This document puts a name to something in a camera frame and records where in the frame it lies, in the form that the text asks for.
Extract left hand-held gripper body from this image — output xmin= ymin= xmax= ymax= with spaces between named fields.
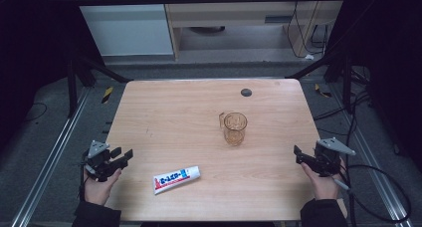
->
xmin=82 ymin=139 xmax=118 ymax=183

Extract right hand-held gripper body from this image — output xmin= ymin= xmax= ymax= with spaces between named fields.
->
xmin=313 ymin=136 xmax=357 ymax=178

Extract person's right hand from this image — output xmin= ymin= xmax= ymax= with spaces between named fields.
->
xmin=300 ymin=160 xmax=348 ymax=201

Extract person's left hand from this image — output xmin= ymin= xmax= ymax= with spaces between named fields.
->
xmin=83 ymin=167 xmax=122 ymax=207

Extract white toothpaste tube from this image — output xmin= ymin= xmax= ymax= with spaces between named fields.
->
xmin=152 ymin=165 xmax=202 ymax=196

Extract yellow black tape strip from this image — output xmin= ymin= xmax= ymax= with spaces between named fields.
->
xmin=314 ymin=83 xmax=333 ymax=99
xmin=101 ymin=86 xmax=114 ymax=105

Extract clear glass mug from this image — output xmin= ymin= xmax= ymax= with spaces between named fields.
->
xmin=218 ymin=111 xmax=249 ymax=147

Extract dark curtain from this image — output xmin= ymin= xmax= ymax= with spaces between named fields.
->
xmin=0 ymin=0 xmax=106 ymax=155
xmin=322 ymin=0 xmax=422 ymax=175

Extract white cabinet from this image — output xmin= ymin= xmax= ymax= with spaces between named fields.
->
xmin=70 ymin=0 xmax=175 ymax=58

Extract light wooden desk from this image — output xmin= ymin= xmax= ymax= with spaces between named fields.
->
xmin=160 ymin=0 xmax=348 ymax=61

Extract grey cable plug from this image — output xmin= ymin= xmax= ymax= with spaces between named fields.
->
xmin=332 ymin=178 xmax=351 ymax=192

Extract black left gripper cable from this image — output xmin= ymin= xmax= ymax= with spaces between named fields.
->
xmin=78 ymin=160 xmax=89 ymax=202

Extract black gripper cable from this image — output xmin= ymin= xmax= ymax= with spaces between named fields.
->
xmin=337 ymin=163 xmax=413 ymax=227
xmin=78 ymin=160 xmax=89 ymax=202

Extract aluminium floor rail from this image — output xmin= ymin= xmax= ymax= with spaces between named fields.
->
xmin=327 ymin=83 xmax=415 ymax=227
xmin=9 ymin=87 xmax=94 ymax=227

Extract black floor cables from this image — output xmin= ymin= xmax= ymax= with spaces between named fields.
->
xmin=313 ymin=65 xmax=373 ymax=137

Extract thin black floor cable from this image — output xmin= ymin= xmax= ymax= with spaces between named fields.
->
xmin=24 ymin=102 xmax=49 ymax=123

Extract black frame post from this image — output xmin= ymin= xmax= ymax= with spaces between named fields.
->
xmin=67 ymin=58 xmax=79 ymax=119
xmin=342 ymin=53 xmax=353 ymax=114

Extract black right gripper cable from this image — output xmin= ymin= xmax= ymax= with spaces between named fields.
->
xmin=337 ymin=163 xmax=413 ymax=227

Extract black diagonal frame brace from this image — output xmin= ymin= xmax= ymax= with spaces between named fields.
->
xmin=284 ymin=50 xmax=346 ymax=81
xmin=75 ymin=52 xmax=134 ymax=85

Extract black hanging cables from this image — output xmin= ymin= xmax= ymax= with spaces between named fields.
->
xmin=286 ymin=0 xmax=333 ymax=60

